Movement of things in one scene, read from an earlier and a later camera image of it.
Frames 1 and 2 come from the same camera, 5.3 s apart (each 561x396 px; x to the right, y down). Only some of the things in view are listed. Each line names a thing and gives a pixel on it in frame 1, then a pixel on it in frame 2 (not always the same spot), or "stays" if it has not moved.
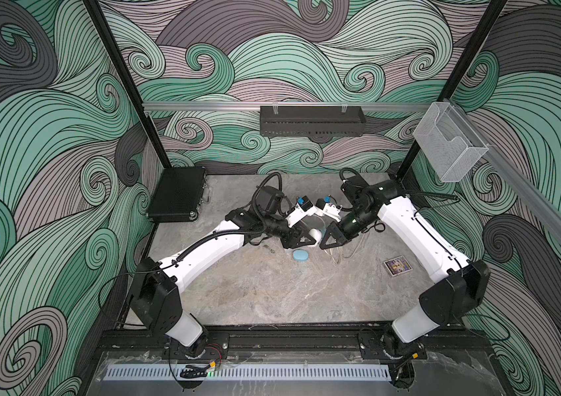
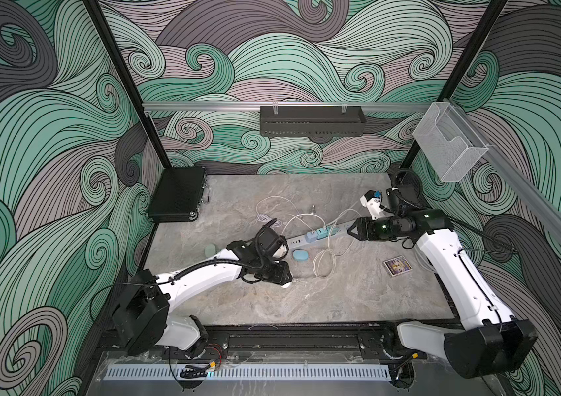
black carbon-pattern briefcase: (178, 195) stays
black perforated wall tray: (312, 121) stays
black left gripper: (294, 235) -> (280, 279)
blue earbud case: (300, 255) stays
